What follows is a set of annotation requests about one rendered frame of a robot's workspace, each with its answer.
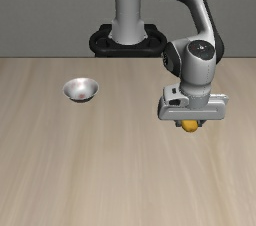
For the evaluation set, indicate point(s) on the silver metal bowl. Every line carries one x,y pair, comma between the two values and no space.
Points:
80,89

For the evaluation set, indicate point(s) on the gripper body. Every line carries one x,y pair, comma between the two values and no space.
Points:
186,111

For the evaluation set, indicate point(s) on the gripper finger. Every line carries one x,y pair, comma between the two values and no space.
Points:
201,123
178,123

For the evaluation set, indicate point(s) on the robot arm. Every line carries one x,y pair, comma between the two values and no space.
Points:
196,66

